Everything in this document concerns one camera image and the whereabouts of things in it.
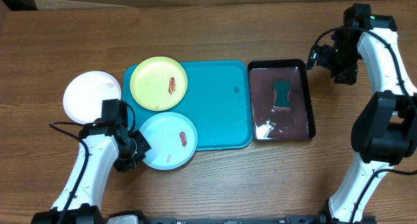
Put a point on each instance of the white plate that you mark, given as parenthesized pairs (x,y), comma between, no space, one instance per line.
(82,100)

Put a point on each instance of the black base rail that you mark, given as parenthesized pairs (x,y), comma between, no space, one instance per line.
(228,220)

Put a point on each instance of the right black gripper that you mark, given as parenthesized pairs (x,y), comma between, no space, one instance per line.
(349,77)

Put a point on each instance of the light blue plate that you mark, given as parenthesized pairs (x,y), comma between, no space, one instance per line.
(173,139)

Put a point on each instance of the green sponge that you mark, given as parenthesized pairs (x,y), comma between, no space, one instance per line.
(282,91)

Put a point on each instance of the teal plastic tray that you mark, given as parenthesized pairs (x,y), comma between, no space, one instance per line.
(217,102)

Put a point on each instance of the black tray with dirty water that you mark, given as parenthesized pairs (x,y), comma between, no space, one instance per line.
(294,124)

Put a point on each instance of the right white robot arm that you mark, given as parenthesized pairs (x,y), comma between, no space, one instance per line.
(385,131)

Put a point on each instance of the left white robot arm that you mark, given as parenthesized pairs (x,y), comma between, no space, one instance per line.
(111,141)

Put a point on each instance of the yellow plate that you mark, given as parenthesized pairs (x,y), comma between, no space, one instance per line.
(158,83)

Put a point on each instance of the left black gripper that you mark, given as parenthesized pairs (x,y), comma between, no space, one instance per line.
(143,146)

